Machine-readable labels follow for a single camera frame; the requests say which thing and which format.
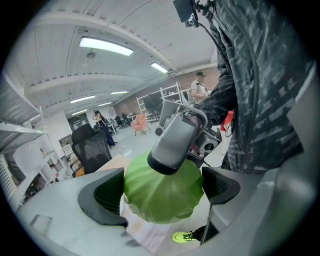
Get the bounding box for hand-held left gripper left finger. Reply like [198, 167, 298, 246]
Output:
[15, 167, 156, 256]

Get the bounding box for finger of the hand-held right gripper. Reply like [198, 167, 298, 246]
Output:
[146, 116, 202, 176]

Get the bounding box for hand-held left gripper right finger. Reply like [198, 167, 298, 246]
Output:
[199, 151, 315, 253]

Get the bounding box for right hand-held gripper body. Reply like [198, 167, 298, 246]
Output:
[154, 99, 223, 161]

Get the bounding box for green cabbage head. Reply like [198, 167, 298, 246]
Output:
[123, 149, 205, 225]

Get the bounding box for person's right forearm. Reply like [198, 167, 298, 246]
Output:
[194, 71, 239, 129]

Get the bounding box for black monitor screen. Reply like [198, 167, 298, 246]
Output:
[142, 93, 164, 114]

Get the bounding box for pink armchair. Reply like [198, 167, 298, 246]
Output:
[130, 113, 151, 136]

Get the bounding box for person's black trousers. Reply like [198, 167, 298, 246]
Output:
[193, 224, 214, 243]

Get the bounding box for black mesh office chair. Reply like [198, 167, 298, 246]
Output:
[70, 123, 114, 179]

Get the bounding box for neon yellow shoe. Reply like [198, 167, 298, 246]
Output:
[171, 230, 201, 243]

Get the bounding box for white cluttered storage shelf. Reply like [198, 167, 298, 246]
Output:
[0, 71, 66, 209]

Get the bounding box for person's black patterned jacket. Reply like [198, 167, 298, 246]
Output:
[208, 0, 315, 176]

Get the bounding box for white open shelving frame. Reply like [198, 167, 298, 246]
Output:
[135, 81, 183, 124]

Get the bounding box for black head camera unit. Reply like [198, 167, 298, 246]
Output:
[172, 0, 201, 29]

